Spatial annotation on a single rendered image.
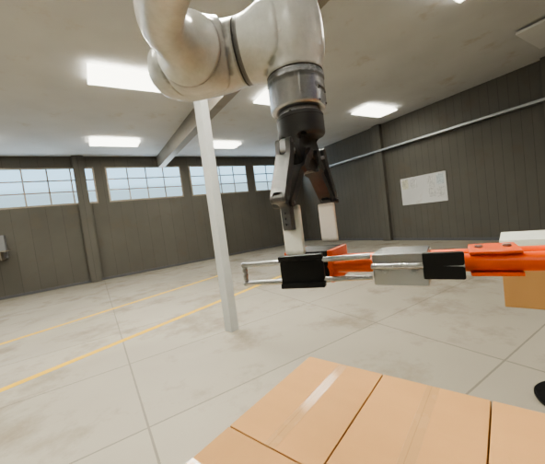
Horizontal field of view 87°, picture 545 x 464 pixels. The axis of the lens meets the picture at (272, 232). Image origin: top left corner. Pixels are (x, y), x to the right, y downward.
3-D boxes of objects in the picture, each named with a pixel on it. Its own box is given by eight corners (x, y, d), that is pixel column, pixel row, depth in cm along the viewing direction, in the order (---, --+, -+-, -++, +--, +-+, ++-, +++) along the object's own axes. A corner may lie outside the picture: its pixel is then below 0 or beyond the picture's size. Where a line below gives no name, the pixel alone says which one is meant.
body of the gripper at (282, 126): (308, 99, 41) (317, 166, 41) (330, 113, 48) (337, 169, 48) (265, 115, 45) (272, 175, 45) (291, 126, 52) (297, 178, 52)
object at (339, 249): (350, 272, 50) (346, 243, 50) (334, 283, 44) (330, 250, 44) (307, 272, 55) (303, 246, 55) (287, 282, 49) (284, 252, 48)
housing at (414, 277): (433, 274, 43) (430, 244, 42) (430, 287, 37) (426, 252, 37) (384, 274, 46) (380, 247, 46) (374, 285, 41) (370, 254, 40)
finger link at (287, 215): (292, 193, 41) (281, 193, 38) (295, 228, 41) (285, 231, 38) (283, 194, 41) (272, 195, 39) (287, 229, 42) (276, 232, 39)
